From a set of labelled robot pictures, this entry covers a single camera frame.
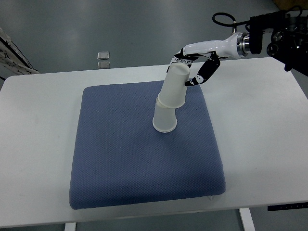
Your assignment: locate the black table control panel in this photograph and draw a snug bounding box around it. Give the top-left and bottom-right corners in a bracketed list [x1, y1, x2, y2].
[267, 202, 308, 212]

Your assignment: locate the upper metal floor plate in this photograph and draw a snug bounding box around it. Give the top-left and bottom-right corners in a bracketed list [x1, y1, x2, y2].
[97, 51, 110, 60]

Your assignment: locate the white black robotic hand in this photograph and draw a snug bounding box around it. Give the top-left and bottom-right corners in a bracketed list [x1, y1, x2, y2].
[170, 32, 250, 87]

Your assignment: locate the white paper cup on cushion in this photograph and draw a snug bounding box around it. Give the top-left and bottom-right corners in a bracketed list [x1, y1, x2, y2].
[152, 98, 177, 133]

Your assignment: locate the white left table leg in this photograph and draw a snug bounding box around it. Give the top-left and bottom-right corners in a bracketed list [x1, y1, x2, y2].
[64, 223, 77, 231]

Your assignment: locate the lower metal floor plate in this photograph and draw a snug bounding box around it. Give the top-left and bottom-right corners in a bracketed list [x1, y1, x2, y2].
[97, 61, 110, 69]

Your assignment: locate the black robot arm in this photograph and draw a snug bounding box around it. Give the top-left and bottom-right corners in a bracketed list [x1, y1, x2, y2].
[212, 5, 308, 76]

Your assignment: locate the white paper cup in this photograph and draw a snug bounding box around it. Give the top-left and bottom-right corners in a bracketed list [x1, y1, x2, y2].
[152, 98, 177, 133]
[158, 63, 190, 109]

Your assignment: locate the white right table leg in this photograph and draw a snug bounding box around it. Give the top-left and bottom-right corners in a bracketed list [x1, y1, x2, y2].
[239, 208, 256, 231]

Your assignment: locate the blue mesh cushion pad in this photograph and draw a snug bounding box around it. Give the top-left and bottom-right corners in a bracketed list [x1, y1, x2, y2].
[69, 81, 226, 209]

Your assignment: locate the metal floor plate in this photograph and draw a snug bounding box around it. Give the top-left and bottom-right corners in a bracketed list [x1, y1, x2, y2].
[97, 61, 110, 69]
[97, 51, 110, 60]

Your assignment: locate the white table leg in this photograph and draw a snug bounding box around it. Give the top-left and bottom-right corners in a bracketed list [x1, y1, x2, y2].
[64, 223, 77, 231]
[239, 208, 256, 231]

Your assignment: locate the white patterned fabric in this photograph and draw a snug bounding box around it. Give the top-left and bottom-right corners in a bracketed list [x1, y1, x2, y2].
[0, 28, 39, 75]

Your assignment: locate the brown cardboard box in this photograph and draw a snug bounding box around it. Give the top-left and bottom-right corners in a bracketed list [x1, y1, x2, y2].
[272, 0, 308, 10]

